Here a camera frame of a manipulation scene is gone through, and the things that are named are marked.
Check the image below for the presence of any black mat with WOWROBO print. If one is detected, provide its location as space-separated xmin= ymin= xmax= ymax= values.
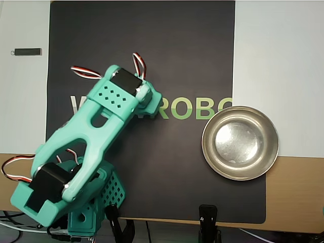
xmin=46 ymin=1 xmax=267 ymax=225

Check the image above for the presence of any black USB stick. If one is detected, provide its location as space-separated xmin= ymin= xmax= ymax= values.
xmin=11 ymin=48 xmax=43 ymax=57

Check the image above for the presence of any metal bowl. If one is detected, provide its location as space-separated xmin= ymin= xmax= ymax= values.
xmin=201 ymin=105 xmax=279 ymax=181

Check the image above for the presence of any upper arm servo wire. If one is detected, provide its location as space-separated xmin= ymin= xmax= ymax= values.
xmin=1 ymin=154 xmax=36 ymax=183

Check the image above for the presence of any white cable with plug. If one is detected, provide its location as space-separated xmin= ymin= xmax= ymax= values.
xmin=237 ymin=227 xmax=275 ymax=243

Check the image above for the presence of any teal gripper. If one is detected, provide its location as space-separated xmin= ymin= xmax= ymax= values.
xmin=138 ymin=87 xmax=163 ymax=120

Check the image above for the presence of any black camera stand with springs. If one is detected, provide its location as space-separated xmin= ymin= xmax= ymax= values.
xmin=198 ymin=204 xmax=219 ymax=243

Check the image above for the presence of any forearm servo wire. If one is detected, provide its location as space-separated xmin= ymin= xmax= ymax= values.
xmin=70 ymin=65 xmax=103 ymax=79

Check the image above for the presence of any white paper sheet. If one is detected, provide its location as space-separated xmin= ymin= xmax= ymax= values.
xmin=0 ymin=0 xmax=324 ymax=159

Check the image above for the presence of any thin black hanging cable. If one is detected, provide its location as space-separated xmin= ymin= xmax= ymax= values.
xmin=144 ymin=220 xmax=152 ymax=243

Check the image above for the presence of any black table clamp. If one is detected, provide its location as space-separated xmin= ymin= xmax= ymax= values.
xmin=105 ymin=204 xmax=137 ymax=243

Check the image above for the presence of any gripper servo wire loop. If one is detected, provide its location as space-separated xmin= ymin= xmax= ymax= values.
xmin=132 ymin=52 xmax=148 ymax=79

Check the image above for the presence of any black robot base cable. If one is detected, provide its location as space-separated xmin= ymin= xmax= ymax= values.
xmin=0 ymin=210 xmax=26 ymax=225

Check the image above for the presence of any white power cable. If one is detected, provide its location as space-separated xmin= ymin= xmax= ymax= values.
xmin=0 ymin=219 xmax=41 ymax=232

